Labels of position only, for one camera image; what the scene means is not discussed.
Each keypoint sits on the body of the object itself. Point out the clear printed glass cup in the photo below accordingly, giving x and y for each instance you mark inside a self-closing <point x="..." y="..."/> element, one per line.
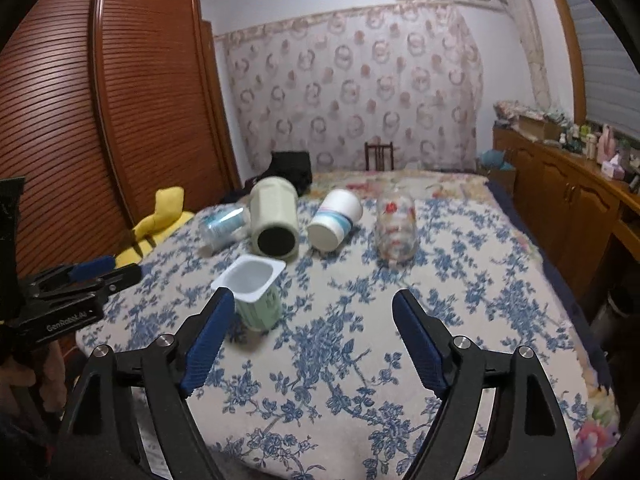
<point x="396" y="225"/>

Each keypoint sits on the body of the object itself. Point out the clear plastic cup blue label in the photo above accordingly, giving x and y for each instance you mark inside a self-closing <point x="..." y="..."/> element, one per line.
<point x="225" y="227"/>

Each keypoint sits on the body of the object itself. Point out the pink tissue box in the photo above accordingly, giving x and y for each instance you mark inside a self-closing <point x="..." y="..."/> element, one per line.
<point x="614" y="166"/>

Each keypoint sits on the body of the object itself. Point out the yellow plush toy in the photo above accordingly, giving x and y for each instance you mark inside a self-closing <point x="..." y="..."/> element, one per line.
<point x="157" y="222"/>

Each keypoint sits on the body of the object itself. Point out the wooden sideboard cabinet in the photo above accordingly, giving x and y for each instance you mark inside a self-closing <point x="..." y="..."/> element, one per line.
<point x="565" y="200"/>

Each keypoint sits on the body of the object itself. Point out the blue floral blanket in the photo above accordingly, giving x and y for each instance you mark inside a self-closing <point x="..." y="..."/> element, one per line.
<point x="350" y="360"/>

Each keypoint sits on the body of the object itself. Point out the window blind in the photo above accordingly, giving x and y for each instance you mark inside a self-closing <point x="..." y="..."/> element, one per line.
<point x="595" y="50"/>

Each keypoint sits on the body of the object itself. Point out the floral curtain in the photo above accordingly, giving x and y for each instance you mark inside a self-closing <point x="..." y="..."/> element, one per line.
<point x="350" y="90"/>

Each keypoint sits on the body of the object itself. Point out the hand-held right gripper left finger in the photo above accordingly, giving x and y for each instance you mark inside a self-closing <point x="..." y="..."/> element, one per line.
<point x="210" y="340"/>

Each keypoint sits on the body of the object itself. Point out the row of small bottles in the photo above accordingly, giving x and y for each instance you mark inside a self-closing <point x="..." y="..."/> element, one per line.
<point x="595" y="140"/>

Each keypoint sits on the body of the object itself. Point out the cardboard box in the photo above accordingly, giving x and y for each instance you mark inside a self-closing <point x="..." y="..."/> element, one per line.
<point x="532" y="125"/>

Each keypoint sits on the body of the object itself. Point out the white yogurt cup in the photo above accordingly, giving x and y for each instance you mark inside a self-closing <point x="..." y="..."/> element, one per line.
<point x="255" y="287"/>

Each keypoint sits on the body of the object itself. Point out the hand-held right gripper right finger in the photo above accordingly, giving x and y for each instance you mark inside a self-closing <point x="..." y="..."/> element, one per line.
<point x="419" y="340"/>

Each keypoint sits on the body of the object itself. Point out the black bag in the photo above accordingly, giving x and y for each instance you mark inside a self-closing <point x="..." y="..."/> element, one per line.
<point x="287" y="170"/>

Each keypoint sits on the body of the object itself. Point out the wooden chair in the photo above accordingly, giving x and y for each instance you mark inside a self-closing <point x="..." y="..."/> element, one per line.
<point x="379" y="156"/>

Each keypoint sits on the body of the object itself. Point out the pale green cylindrical canister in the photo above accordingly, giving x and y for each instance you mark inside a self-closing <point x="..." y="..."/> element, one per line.
<point x="274" y="215"/>

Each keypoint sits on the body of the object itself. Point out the white paper cup blue stripes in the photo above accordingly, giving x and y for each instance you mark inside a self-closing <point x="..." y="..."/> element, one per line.
<point x="334" y="220"/>

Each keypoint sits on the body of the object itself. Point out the teal cloth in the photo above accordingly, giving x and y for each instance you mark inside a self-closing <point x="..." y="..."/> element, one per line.
<point x="497" y="162"/>

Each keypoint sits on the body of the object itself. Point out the wooden louvered wardrobe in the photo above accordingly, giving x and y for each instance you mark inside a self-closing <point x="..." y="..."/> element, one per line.
<point x="115" y="110"/>

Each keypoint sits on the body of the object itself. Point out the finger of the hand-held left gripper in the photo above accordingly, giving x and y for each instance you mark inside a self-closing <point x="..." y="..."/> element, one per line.
<point x="95" y="267"/>
<point x="122" y="276"/>

